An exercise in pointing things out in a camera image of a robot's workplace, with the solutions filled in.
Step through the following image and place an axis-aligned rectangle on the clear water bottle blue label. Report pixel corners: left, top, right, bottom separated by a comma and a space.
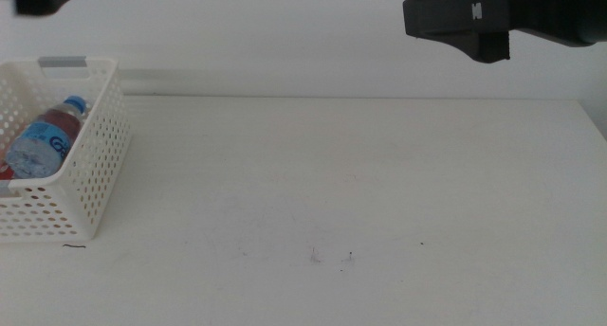
5, 95, 89, 181

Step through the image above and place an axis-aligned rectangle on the white perforated plastic basket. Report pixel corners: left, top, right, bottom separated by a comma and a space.
0, 56, 134, 245

